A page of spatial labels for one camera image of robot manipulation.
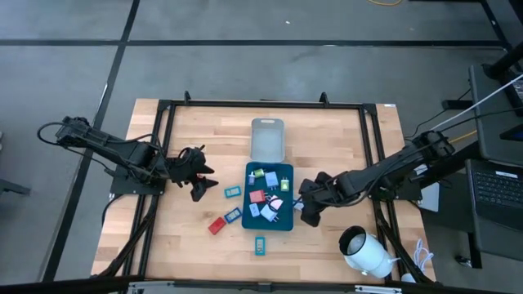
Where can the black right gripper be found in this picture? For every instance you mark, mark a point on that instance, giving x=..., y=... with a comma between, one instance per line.
x=327, y=188

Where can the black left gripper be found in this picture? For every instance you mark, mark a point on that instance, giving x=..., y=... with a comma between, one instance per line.
x=186, y=167

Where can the green and white charger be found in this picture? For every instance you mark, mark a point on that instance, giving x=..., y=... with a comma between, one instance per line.
x=284, y=185

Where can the teal staple box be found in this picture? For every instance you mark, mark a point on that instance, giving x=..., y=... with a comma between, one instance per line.
x=232, y=191
x=260, y=246

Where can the pink wall charger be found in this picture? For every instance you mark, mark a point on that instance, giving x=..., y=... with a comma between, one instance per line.
x=276, y=203

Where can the pale blue wall charger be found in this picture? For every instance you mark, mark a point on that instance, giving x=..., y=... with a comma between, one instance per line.
x=271, y=179
x=268, y=213

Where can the blue staple box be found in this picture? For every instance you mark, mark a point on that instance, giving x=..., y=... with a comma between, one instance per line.
x=233, y=215

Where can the red staple box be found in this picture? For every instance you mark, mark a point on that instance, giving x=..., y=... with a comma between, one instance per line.
x=217, y=225

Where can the small violet-blue charger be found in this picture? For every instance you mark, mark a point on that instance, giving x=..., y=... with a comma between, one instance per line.
x=251, y=179

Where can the red wall charger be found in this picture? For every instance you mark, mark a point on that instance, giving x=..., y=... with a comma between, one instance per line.
x=257, y=196

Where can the small pale blue charger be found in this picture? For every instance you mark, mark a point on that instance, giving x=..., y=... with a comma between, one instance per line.
x=254, y=210

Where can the green wall charger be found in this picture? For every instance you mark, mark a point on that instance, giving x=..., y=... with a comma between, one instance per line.
x=259, y=173

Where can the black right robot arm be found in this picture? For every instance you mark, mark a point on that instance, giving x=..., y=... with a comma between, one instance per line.
x=388, y=167

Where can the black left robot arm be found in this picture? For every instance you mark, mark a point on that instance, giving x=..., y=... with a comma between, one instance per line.
x=122, y=149

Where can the blue plastic bin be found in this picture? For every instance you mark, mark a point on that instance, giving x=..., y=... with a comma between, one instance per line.
x=286, y=216

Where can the white plastic bin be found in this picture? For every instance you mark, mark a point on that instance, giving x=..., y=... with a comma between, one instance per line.
x=267, y=143

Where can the white desk lamp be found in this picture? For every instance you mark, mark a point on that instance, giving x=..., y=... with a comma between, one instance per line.
x=372, y=255

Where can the grey power box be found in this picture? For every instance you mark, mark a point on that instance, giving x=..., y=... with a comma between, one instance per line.
x=431, y=200

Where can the dark grey open laptop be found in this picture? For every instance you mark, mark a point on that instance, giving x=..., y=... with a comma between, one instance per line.
x=496, y=196

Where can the dark chair base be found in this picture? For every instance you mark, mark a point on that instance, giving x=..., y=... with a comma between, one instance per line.
x=12, y=187

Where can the black table frame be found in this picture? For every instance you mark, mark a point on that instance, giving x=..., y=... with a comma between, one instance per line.
x=265, y=104

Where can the black desk leg frame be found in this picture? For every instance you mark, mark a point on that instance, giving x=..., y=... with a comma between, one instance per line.
x=502, y=61

